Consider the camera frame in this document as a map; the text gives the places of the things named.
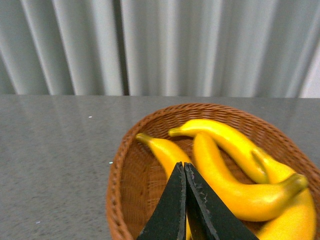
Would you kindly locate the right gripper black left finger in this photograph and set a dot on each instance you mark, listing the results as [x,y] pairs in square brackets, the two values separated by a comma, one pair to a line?
[168,221]

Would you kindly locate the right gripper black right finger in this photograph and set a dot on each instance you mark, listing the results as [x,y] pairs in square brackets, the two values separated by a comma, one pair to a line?
[208,217]

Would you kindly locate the brown wicker basket, bananas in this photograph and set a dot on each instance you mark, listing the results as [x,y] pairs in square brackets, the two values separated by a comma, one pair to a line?
[137,180]

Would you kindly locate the grey pleated curtain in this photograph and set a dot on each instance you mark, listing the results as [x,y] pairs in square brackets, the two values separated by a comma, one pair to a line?
[207,48]

